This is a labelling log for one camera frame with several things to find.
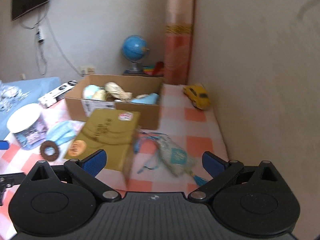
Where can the beige sachet with cream tassel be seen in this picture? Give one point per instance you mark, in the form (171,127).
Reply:
(116,91)

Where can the pale blue round pouch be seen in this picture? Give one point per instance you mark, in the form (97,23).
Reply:
(92,92)

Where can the white and blue cloth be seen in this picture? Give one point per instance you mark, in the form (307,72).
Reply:
(11,95)

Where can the red toy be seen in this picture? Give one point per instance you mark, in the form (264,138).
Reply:
(159,67)

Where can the white power strip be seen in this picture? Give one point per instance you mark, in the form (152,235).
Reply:
(40,33)

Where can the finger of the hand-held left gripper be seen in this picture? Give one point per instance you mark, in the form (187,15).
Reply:
(8,180)
(3,145)

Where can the blue bed sheet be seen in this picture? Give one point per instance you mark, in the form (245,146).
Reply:
(32,87)

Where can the black wall television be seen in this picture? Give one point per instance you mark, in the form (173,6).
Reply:
(30,0)

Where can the pink checkered tablecloth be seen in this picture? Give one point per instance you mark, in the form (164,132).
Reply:
(197,125)

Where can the pack of blue masks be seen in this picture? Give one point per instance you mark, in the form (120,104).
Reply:
(146,99)

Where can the pink patterned curtain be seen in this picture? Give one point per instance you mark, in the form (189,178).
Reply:
(178,30)

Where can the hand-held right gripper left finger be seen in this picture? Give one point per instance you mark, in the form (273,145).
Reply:
(96,162)

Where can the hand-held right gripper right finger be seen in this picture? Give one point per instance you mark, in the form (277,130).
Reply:
(213,163)

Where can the cardboard box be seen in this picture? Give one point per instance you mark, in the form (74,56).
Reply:
(147,115)

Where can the yellow toy car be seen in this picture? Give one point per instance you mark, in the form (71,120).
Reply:
(197,96)

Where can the white wall socket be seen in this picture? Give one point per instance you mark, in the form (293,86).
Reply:
(88,70)

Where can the folded blue face mask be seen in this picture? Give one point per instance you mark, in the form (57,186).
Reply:
(61,131)

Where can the olive tissue pack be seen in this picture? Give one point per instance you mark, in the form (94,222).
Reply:
(107,135)

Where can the clear jar with white lid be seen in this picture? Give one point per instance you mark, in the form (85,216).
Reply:
(26,125)

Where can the long black and white box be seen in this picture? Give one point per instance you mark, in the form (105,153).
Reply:
(57,93)

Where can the blue globe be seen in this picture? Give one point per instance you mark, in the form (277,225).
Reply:
(133,47)

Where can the blue floral sachet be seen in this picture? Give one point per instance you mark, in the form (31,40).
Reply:
(175,157)

